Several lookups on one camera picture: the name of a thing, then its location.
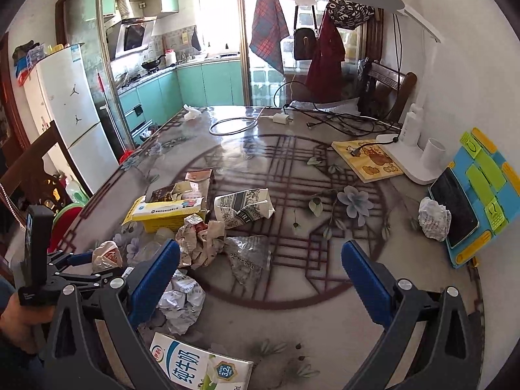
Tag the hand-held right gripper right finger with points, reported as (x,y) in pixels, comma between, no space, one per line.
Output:
(363,282)

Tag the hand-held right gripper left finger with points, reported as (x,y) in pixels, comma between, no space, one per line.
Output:
(156,280)

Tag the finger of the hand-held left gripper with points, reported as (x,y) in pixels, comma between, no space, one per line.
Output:
(79,258)
(93,278)

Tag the white red plastic bag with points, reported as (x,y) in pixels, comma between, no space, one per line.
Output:
(106,254)

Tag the brown cigarette carton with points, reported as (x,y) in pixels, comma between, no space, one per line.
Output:
(162,193)

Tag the dark trash basket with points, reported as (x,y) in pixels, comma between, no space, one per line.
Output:
(147,134)

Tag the person's left hand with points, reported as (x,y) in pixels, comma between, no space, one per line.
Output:
(16,321)

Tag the crumpled white paper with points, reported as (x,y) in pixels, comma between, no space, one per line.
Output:
(183,296)

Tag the clear plastic bottle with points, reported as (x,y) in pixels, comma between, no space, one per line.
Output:
(150,250)

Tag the red stool green rim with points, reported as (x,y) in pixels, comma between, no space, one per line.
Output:
(65,223)

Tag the yellow cardboard box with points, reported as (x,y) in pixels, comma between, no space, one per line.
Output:
(162,221)

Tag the crumpled printed paper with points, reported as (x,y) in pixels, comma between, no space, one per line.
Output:
(203,243)

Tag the white plastic jug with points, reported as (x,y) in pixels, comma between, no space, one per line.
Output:
(75,191)

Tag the green white milk carton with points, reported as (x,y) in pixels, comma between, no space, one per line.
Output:
(191,365)

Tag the dark wooden carved chair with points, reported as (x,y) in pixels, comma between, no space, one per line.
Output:
(32,158)

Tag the clear plastic bag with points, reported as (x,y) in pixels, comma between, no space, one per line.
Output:
(248,258)

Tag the crumpled paper ball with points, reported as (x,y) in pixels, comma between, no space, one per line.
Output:
(434,219)

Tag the brown cardboard box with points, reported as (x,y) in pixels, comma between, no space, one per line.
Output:
(199,176)

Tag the crushed grey patterned carton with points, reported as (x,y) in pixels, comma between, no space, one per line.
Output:
(243,207)

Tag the black smartphone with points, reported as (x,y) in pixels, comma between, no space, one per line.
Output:
(455,207)

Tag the wooden bear board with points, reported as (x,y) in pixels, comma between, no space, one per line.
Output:
(373,162)

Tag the white cup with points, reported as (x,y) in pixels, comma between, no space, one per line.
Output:
(434,156)

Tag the red broom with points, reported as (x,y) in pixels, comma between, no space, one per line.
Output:
(107,109)

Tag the white refrigerator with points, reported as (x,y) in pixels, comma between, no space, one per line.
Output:
(69,101)

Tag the white pump bottle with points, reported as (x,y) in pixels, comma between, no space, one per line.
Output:
(411,128)

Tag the blue yellow toy stand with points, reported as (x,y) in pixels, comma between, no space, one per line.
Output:
(487,174)

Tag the white tissue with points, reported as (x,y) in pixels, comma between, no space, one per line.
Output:
(191,113)

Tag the white charger plug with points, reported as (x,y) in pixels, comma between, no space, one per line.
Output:
(281,118)

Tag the pile of assorted boxes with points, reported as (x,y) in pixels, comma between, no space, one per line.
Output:
(34,55)

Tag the brown wooden chair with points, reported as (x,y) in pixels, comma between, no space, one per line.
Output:
(386,85)

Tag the teal kitchen base cabinets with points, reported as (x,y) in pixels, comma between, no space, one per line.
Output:
(203,81)

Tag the black wok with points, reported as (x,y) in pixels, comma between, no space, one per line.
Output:
(151,64)

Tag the white kettle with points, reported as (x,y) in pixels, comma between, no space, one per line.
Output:
(170,59)

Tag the red garment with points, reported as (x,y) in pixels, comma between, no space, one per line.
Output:
(325,65)

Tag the stack of clear storage boxes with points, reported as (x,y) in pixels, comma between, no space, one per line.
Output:
(264,85)

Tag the steel range hood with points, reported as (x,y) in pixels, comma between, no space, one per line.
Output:
(130,36)

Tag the black handbag hanging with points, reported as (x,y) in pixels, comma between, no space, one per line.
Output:
(304,44)

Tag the black lettered bag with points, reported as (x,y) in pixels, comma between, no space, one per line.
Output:
(349,12)

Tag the plaid cloth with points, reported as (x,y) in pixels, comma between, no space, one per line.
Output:
(266,28)

